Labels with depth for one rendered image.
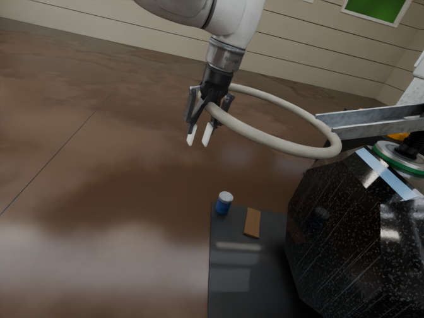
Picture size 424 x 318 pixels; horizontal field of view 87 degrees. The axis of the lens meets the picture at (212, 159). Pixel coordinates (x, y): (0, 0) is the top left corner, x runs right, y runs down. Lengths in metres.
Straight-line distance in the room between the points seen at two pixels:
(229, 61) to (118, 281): 1.11
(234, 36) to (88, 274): 1.21
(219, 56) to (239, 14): 0.09
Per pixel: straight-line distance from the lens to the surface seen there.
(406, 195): 1.00
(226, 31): 0.56
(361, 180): 1.06
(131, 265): 1.36
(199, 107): 0.63
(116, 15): 6.92
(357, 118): 1.04
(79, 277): 1.36
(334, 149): 0.70
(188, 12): 0.52
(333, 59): 7.88
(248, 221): 1.64
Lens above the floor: 1.16
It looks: 32 degrees down
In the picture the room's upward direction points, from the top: 15 degrees clockwise
